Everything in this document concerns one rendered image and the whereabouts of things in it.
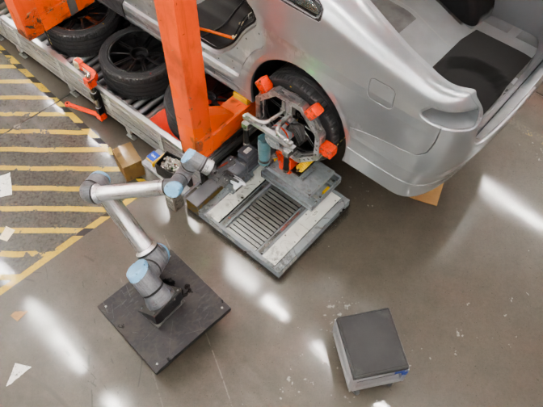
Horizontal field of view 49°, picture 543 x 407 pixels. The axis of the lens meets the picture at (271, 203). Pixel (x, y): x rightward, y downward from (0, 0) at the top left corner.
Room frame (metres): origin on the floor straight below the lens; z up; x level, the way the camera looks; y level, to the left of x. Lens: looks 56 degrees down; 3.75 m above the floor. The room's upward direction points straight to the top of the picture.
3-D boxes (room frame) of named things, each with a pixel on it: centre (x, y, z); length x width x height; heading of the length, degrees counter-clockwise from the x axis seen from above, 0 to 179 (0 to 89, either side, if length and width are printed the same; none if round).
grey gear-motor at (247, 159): (2.73, 0.18, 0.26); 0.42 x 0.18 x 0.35; 139
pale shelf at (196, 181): (2.53, 0.71, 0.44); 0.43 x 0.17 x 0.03; 49
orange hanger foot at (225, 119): (2.91, 0.30, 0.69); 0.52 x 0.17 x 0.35; 139
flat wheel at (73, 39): (4.21, 1.66, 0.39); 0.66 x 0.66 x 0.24
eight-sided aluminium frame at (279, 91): (2.60, -0.11, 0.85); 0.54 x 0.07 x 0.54; 49
